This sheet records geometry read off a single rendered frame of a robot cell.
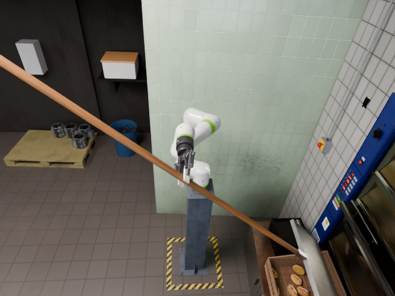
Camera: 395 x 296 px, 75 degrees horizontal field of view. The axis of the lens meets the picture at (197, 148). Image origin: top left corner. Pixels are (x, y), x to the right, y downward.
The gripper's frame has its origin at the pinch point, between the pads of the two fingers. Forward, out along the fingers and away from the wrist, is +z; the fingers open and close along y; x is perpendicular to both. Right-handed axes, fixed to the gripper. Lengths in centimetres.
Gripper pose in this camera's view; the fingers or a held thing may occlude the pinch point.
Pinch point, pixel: (183, 178)
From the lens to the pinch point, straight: 116.3
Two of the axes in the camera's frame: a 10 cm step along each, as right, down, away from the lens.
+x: -7.2, -5.3, -4.5
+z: 0.2, 6.4, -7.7
